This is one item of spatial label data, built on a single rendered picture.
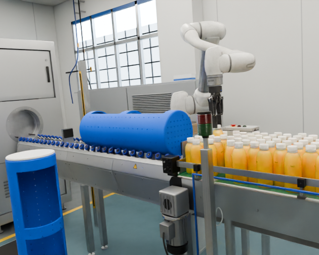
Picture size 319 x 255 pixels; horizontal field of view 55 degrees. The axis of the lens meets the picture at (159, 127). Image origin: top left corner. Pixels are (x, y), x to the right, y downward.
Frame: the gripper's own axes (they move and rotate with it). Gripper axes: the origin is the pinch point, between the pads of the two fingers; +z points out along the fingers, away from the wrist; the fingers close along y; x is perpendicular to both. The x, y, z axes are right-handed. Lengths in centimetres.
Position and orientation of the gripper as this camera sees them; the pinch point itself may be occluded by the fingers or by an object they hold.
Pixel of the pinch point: (216, 121)
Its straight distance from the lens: 176.9
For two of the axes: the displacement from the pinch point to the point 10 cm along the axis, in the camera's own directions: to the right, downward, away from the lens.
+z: 0.7, 9.9, 1.3
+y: -6.7, 1.4, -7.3
